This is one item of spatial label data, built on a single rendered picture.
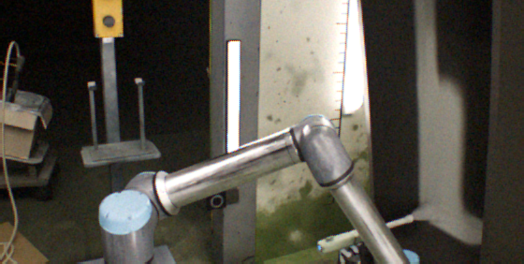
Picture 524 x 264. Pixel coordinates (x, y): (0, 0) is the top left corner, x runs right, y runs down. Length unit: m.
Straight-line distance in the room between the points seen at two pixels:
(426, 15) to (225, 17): 0.84
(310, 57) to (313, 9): 0.23
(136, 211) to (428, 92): 1.32
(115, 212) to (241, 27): 1.06
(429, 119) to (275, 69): 0.74
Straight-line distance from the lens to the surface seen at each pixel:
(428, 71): 2.02
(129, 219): 1.30
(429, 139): 2.15
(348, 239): 1.85
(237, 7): 2.02
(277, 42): 2.12
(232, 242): 2.38
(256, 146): 1.37
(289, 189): 2.40
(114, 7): 2.02
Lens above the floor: 1.52
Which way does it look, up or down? 16 degrees down
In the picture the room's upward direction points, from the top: 1 degrees clockwise
